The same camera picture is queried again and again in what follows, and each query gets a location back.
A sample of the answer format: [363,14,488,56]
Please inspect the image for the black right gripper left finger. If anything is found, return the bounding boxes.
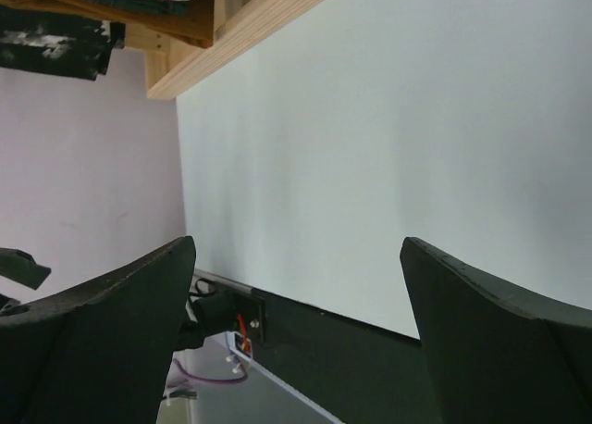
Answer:
[1,236,195,423]

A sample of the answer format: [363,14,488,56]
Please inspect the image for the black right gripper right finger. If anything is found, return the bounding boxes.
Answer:
[400,237,591,423]

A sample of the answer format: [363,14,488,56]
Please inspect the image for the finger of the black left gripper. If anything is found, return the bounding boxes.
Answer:
[1,248,51,289]

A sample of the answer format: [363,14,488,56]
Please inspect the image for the mustard brown trousers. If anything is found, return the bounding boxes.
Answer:
[1,0,215,49]

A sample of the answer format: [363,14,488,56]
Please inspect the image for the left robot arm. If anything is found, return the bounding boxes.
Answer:
[1,248,241,351]

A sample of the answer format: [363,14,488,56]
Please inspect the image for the black white tie-dye garment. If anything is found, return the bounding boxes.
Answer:
[1,6,126,81]

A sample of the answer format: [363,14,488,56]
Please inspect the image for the wooden clothes rack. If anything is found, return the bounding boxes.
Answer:
[0,0,342,100]

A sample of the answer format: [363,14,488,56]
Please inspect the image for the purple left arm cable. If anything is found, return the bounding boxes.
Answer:
[170,356,251,388]

